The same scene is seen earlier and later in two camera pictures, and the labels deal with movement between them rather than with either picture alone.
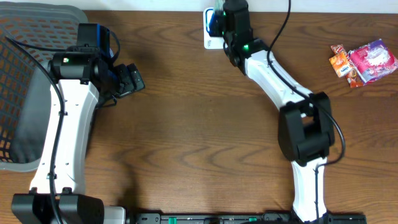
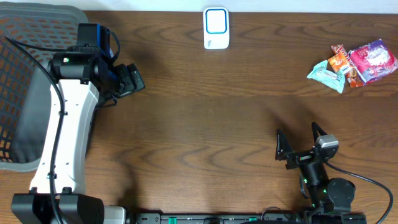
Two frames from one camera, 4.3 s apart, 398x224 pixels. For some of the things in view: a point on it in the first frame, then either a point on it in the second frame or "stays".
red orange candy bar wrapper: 354,78 -> 342,58
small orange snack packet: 341,64 stays
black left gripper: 125,80 stays
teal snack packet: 218,5 -> 335,80
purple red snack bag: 373,61 stays
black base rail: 265,218 stays
